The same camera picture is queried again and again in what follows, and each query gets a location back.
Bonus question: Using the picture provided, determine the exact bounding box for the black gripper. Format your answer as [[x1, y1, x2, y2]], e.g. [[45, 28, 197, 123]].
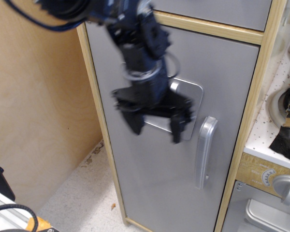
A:
[[112, 77, 192, 144]]

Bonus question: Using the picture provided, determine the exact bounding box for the silver fridge door handle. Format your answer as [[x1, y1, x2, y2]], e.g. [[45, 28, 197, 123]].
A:
[[194, 116, 218, 189]]

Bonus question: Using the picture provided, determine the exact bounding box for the grey fridge door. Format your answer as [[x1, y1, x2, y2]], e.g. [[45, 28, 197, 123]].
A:
[[87, 24, 259, 232]]

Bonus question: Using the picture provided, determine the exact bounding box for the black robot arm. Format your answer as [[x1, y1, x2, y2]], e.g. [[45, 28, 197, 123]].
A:
[[25, 0, 192, 144]]

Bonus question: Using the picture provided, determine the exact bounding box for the silver ice dispenser panel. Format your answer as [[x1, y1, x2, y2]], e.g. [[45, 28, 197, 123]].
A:
[[145, 78, 203, 141]]

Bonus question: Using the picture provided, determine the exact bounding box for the white speckled stove top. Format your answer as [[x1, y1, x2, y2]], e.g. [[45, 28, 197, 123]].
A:
[[244, 33, 290, 169]]

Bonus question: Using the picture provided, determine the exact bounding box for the grey oven door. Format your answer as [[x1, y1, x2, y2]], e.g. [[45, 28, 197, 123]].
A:
[[222, 181, 290, 232]]

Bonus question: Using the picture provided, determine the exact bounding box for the grey freezer door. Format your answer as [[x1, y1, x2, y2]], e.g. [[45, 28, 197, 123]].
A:
[[153, 0, 272, 31]]

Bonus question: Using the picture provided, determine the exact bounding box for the silver oven knob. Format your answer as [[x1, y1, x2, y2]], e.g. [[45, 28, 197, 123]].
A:
[[273, 174, 290, 206]]

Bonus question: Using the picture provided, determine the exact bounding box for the orange tape scrap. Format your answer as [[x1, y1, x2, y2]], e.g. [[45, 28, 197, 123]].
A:
[[25, 217, 52, 232]]

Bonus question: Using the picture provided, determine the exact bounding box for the black box at left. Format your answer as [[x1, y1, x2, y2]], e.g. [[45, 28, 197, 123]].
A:
[[0, 167, 15, 201]]

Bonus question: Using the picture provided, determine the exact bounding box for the wooden toy kitchen frame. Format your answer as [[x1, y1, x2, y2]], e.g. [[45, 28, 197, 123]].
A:
[[77, 0, 287, 232]]

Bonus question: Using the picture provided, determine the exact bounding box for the silver oven door handle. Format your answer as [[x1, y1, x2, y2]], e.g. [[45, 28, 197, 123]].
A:
[[245, 199, 290, 232]]

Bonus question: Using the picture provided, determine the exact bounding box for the aluminium rail base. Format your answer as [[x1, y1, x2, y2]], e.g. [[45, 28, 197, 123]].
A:
[[0, 193, 38, 232]]

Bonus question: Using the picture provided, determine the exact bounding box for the black braided cable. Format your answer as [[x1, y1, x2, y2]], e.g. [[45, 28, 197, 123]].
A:
[[0, 203, 39, 232]]

